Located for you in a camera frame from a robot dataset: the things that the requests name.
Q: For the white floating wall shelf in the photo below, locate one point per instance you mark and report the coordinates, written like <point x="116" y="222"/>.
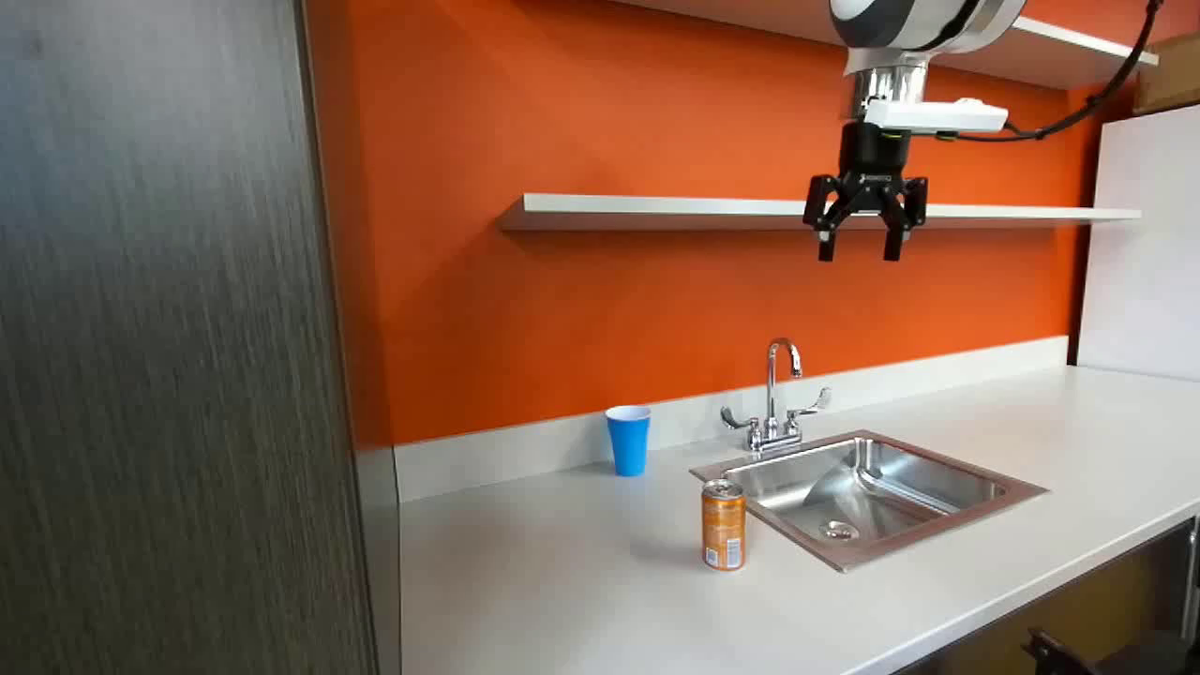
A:
<point x="675" y="212"/>

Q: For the blue plastic cup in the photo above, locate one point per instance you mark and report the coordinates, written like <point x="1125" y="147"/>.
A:
<point x="626" y="442"/>

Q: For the white side panel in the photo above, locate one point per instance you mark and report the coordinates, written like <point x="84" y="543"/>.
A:
<point x="1150" y="250"/>

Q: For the stainless steel sink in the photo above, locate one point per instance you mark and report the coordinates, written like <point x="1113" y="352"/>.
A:
<point x="875" y="501"/>

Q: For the white backsplash strip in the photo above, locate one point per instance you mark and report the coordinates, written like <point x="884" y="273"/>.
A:
<point x="526" y="442"/>

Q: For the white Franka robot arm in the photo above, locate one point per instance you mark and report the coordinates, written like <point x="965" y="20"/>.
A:
<point x="921" y="20"/>

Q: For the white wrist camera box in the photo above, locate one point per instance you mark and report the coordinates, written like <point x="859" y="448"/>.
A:
<point x="939" y="116"/>

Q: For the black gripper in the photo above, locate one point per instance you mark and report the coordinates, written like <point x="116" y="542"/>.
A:
<point x="873" y="151"/>

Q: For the dark wood cabinet panel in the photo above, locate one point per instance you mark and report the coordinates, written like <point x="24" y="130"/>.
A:
<point x="163" y="350"/>

